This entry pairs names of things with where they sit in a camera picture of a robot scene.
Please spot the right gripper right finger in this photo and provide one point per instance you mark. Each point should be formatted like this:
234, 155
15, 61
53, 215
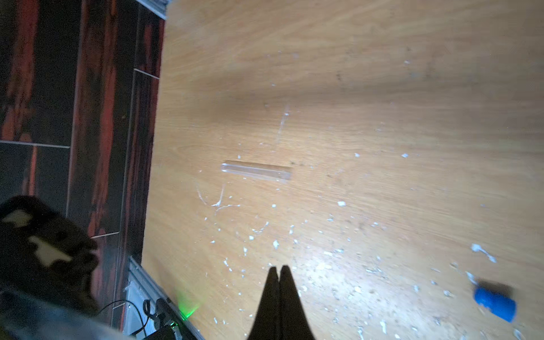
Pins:
293, 322

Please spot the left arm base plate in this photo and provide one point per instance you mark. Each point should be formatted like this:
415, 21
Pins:
166, 322

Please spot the aluminium front rail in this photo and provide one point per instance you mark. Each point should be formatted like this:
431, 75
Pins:
141, 287

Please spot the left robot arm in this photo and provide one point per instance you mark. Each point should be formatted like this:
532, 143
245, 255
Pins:
47, 264

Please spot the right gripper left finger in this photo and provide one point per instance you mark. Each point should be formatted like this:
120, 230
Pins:
267, 319

